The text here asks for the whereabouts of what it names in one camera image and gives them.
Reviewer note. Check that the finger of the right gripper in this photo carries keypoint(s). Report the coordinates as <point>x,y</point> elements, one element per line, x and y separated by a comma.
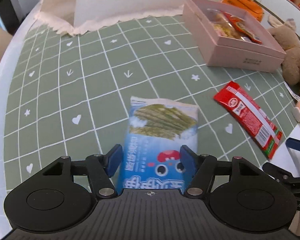
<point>293,144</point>

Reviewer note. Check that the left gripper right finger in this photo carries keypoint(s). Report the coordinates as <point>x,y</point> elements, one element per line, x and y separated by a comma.
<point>201,170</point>

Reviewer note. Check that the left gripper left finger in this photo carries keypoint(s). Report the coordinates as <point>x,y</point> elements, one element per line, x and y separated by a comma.
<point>98,168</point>

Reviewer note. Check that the red long snack packet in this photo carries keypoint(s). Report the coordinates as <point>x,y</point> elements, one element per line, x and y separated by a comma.
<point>251,117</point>

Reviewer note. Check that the blue seaweed snack bag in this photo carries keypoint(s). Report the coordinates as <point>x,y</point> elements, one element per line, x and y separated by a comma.
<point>157,129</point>

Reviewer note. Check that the red chicken leg snack pouch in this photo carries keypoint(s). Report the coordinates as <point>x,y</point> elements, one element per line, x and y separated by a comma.
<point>241,27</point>

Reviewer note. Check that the yellow cookie red packet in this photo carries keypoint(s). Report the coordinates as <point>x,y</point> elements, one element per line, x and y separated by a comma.
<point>221,25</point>

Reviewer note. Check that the brown plush teddy bear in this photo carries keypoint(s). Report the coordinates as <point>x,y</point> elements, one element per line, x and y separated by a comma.
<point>290,43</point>

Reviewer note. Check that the pink cardboard gift box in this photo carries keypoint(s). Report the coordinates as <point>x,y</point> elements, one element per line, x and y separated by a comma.
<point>221,51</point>

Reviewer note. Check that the orange bag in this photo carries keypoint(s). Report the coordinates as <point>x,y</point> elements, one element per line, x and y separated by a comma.
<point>248,5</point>

